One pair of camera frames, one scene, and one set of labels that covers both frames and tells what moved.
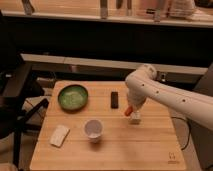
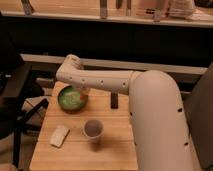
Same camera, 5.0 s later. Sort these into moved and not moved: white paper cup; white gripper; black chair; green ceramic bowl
Moved: white gripper
Not moved: green ceramic bowl; white paper cup; black chair
